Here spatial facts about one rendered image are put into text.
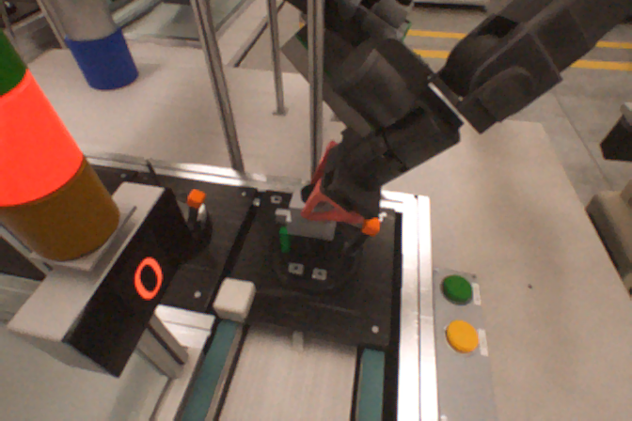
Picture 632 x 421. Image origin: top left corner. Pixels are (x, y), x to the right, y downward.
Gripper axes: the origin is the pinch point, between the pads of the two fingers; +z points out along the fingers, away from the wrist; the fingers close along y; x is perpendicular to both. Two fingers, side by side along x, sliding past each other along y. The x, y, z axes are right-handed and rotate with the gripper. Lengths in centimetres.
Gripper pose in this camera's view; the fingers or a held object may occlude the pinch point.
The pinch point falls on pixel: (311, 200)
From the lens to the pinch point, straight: 44.7
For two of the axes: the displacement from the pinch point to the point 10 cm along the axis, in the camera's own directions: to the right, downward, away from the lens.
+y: -1.9, 7.1, -6.8
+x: 7.5, 5.5, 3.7
